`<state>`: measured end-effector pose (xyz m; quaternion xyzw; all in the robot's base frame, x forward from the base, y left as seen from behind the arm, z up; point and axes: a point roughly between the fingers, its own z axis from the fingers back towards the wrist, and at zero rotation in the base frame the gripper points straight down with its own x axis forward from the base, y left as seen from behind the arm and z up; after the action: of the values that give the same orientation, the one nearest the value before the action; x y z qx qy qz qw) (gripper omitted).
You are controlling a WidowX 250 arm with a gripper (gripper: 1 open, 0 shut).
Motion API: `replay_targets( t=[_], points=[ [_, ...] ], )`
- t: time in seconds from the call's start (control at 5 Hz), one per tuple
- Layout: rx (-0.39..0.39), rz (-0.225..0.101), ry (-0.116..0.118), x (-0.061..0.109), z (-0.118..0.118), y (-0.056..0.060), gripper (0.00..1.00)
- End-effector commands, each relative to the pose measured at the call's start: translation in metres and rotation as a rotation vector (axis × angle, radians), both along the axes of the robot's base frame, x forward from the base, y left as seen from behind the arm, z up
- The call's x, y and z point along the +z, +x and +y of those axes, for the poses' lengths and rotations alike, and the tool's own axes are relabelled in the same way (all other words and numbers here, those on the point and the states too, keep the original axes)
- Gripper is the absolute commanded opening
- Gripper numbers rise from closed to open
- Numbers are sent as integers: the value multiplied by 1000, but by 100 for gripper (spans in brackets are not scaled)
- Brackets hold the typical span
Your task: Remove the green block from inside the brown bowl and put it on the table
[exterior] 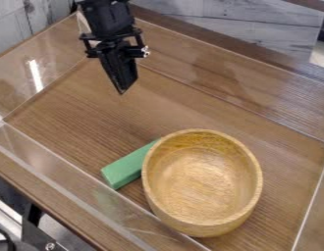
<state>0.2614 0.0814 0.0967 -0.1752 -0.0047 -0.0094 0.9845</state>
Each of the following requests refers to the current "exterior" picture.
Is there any green rectangular block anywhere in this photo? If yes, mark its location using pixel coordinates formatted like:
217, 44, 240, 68
99, 141, 156, 190

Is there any clear acrylic front wall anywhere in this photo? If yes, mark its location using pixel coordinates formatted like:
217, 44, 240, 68
0, 121, 211, 251

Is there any brown wooden bowl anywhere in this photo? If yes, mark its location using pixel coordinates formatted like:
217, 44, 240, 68
141, 128, 263, 238

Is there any black cable under table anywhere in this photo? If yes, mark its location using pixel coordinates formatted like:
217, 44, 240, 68
0, 226, 18, 251

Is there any black table leg bracket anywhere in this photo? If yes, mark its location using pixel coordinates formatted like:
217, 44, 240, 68
20, 203, 67, 251

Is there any clear acrylic corner bracket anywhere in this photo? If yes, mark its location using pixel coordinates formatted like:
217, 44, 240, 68
75, 12, 91, 33

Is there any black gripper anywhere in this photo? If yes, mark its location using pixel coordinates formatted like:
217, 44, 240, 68
78, 0, 149, 94

